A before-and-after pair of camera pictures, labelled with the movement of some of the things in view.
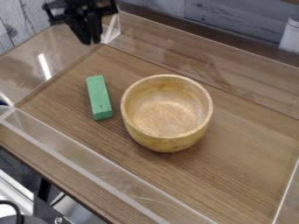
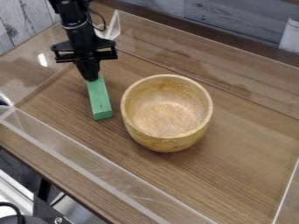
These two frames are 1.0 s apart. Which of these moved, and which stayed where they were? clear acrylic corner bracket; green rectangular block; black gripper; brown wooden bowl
Moved: black gripper
Stayed: green rectangular block; brown wooden bowl; clear acrylic corner bracket
